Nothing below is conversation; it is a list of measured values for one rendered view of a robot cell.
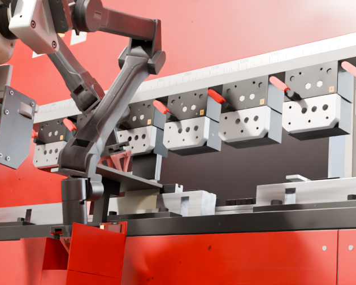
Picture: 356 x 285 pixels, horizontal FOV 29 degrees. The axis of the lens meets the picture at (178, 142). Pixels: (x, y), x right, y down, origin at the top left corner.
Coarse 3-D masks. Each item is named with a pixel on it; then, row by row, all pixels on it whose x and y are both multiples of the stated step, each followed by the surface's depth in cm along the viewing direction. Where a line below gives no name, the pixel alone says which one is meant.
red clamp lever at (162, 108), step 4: (156, 100) 201; (156, 104) 200; (160, 104) 199; (160, 108) 198; (164, 108) 197; (160, 112) 198; (164, 112) 197; (168, 112) 198; (168, 116) 194; (172, 116) 195; (176, 116) 196; (172, 120) 196; (176, 120) 197
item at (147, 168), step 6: (144, 156) 207; (150, 156) 206; (156, 156) 204; (132, 162) 210; (138, 162) 208; (144, 162) 207; (150, 162) 205; (156, 162) 204; (132, 168) 209; (138, 168) 208; (144, 168) 206; (150, 168) 204; (156, 168) 203; (132, 174) 209; (138, 174) 207; (144, 174) 205; (150, 174) 204; (156, 174) 203; (150, 180) 204; (156, 180) 203
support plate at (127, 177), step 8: (56, 168) 190; (96, 168) 181; (104, 168) 182; (104, 176) 190; (112, 176) 190; (120, 176) 189; (128, 176) 188; (136, 176) 191; (120, 184) 199; (128, 184) 198; (136, 184) 197; (144, 184) 196; (152, 184) 195; (160, 184) 198
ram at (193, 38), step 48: (144, 0) 222; (192, 0) 207; (240, 0) 194; (288, 0) 183; (336, 0) 173; (96, 48) 232; (192, 48) 202; (240, 48) 190; (48, 96) 243; (144, 96) 210
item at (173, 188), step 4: (168, 184) 197; (172, 184) 196; (176, 184) 196; (160, 188) 199; (164, 188) 198; (168, 188) 197; (172, 188) 196; (176, 188) 195; (180, 188) 197; (160, 192) 198; (164, 192) 197; (168, 192) 196; (172, 192) 195; (176, 192) 195
